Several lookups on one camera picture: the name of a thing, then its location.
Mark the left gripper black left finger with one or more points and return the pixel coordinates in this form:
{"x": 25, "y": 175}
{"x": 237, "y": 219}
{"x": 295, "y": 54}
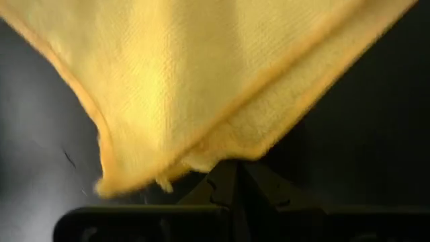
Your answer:
{"x": 151, "y": 225}

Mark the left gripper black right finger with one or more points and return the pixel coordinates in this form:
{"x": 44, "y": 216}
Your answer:
{"x": 302, "y": 225}

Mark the yellow microfiber towel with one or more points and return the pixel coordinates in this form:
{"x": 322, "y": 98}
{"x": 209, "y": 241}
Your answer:
{"x": 184, "y": 84}

